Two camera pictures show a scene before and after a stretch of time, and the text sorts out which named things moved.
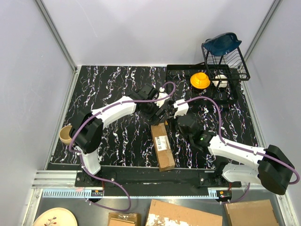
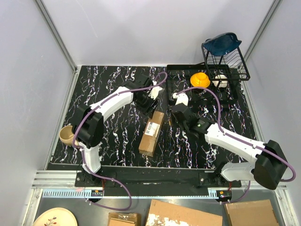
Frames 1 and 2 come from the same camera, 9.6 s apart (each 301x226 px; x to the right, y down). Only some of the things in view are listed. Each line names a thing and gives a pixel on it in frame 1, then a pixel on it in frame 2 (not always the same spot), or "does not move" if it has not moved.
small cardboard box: [120, 219] does not move
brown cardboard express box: [164, 154] → [150, 133]
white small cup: [223, 84] does not move
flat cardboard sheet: [163, 213] does not move
